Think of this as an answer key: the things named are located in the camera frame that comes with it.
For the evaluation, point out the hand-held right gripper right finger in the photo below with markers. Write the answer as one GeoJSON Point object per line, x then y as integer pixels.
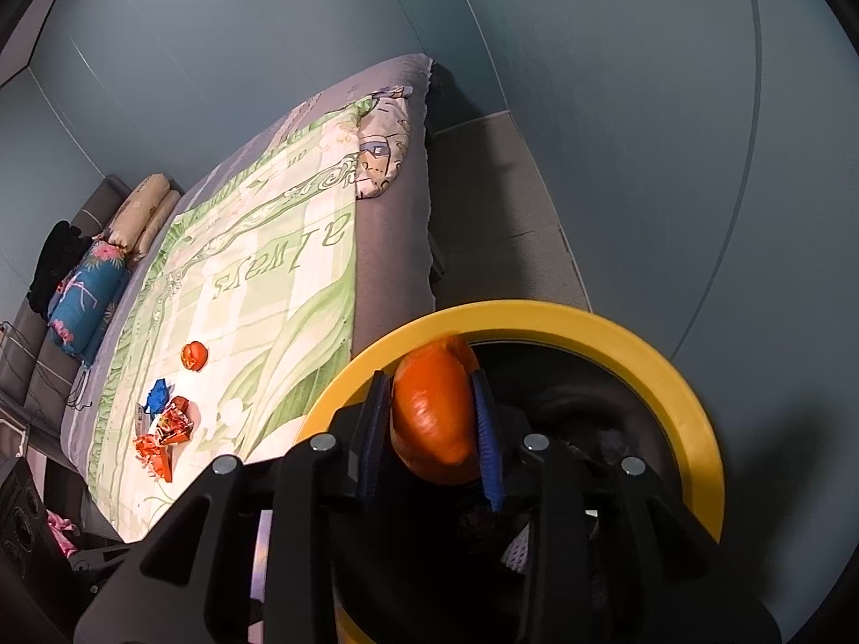
{"type": "Point", "coordinates": [490, 443]}

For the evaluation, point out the pink clothes pile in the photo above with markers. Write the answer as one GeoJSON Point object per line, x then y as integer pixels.
{"type": "Point", "coordinates": [60, 530]}

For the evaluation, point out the blue glove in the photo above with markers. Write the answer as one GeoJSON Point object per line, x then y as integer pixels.
{"type": "Point", "coordinates": [160, 397]}

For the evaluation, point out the yellow round bin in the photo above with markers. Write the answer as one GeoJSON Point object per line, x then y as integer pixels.
{"type": "Point", "coordinates": [537, 322]}

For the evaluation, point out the grey padded headboard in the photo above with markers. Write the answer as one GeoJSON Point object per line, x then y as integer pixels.
{"type": "Point", "coordinates": [27, 349]}

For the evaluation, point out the small snack box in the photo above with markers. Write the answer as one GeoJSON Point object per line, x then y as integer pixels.
{"type": "Point", "coordinates": [142, 416]}

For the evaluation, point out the orange snack wrapper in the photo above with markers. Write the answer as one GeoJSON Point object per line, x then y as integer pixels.
{"type": "Point", "coordinates": [174, 422]}

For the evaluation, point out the black clothing pile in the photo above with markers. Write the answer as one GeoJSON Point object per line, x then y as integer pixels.
{"type": "Point", "coordinates": [57, 261]}

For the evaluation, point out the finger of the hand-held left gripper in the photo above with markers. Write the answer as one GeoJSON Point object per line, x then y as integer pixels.
{"type": "Point", "coordinates": [100, 558]}

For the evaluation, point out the beige folded pillows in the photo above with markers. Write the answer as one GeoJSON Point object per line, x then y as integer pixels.
{"type": "Point", "coordinates": [144, 208]}

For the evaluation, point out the pink orange wrapper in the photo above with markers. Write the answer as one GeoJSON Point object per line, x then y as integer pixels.
{"type": "Point", "coordinates": [154, 459]}

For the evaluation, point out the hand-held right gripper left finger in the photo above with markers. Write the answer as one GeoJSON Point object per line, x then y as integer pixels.
{"type": "Point", "coordinates": [372, 443]}

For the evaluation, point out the bed with green floral sheet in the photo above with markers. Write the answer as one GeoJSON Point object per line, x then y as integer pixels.
{"type": "Point", "coordinates": [389, 248]}

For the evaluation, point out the blue floral folded quilt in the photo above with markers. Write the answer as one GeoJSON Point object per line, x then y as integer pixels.
{"type": "Point", "coordinates": [80, 302]}

